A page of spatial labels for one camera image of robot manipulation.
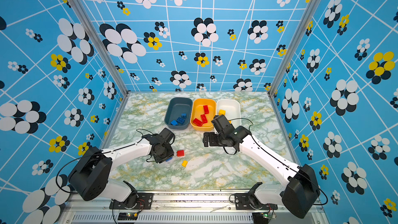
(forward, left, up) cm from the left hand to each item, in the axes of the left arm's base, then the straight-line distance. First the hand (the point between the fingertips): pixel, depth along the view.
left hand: (173, 155), depth 88 cm
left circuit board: (-28, +19, -3) cm, 34 cm away
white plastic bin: (+34, -36, +2) cm, 49 cm away
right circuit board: (-29, -43, +2) cm, 52 cm away
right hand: (+3, -21, +13) cm, 25 cm away
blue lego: (+21, +2, +3) cm, 21 cm away
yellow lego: (+30, -30, +2) cm, 43 cm away
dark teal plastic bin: (+30, 0, +1) cm, 30 cm away
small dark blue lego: (+26, -4, +3) cm, 27 cm away
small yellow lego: (-4, -7, 0) cm, 8 cm away
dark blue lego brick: (+23, -2, +2) cm, 24 cm away
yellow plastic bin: (+33, -17, +1) cm, 37 cm away
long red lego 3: (+33, -19, +1) cm, 38 cm away
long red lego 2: (+25, -17, +2) cm, 30 cm away
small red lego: (+1, -4, 0) cm, 4 cm away
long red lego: (+22, -14, +1) cm, 26 cm away
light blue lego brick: (-2, +2, 0) cm, 3 cm away
